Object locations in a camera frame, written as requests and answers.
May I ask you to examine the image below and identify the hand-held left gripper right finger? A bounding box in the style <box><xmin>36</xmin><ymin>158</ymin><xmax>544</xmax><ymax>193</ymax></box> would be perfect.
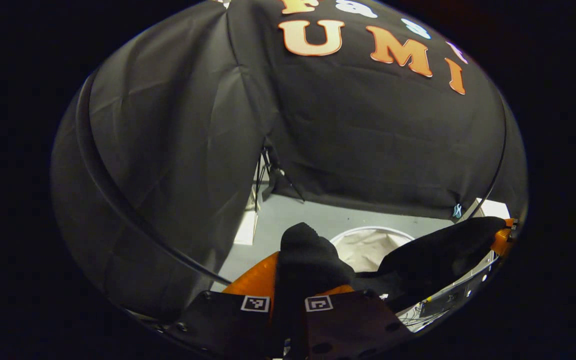
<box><xmin>302</xmin><ymin>284</ymin><xmax>415</xmax><ymax>360</ymax></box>

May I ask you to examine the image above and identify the black tripod stand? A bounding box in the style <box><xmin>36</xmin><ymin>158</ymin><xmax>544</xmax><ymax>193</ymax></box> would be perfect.
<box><xmin>254</xmin><ymin>145</ymin><xmax>305</xmax><ymax>203</ymax></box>

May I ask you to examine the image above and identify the grey metal equipment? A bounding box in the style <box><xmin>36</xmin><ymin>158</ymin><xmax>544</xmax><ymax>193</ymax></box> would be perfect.
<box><xmin>398</xmin><ymin>250</ymin><xmax>500</xmax><ymax>332</ymax></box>

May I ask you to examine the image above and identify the black knit jacket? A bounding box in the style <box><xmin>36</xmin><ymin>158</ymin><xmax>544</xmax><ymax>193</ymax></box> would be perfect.
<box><xmin>270</xmin><ymin>216</ymin><xmax>508</xmax><ymax>360</ymax></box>

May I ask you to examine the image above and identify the white laundry hamper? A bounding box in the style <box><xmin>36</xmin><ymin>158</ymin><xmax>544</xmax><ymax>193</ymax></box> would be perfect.
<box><xmin>329</xmin><ymin>226</ymin><xmax>417</xmax><ymax>274</ymax></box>

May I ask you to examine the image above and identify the black clothes rack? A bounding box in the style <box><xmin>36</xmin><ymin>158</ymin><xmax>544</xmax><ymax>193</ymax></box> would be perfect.
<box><xmin>74</xmin><ymin>75</ymin><xmax>510</xmax><ymax>287</ymax></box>

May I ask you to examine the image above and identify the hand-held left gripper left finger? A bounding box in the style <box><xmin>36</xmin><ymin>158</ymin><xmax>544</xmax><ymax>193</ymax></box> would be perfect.
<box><xmin>168</xmin><ymin>251</ymin><xmax>280</xmax><ymax>360</ymax></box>

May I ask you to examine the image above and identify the black backdrop cloth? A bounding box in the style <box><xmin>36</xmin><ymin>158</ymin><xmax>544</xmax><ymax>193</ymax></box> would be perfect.
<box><xmin>50</xmin><ymin>0</ymin><xmax>528</xmax><ymax>321</ymax></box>

